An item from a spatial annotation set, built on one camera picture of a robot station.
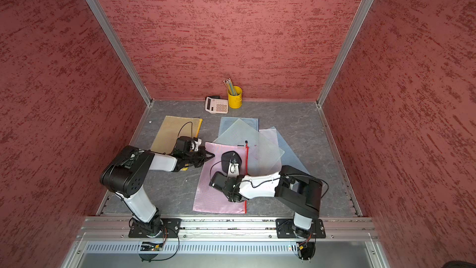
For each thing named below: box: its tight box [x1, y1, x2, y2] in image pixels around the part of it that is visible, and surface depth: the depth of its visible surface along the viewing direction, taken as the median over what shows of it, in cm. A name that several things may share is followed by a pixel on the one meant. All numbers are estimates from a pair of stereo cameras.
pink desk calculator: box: [205, 95, 229, 115], surface depth 120 cm
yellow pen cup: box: [227, 85, 243, 110], surface depth 117 cm
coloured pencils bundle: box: [223, 77, 238, 96], surface depth 112 cm
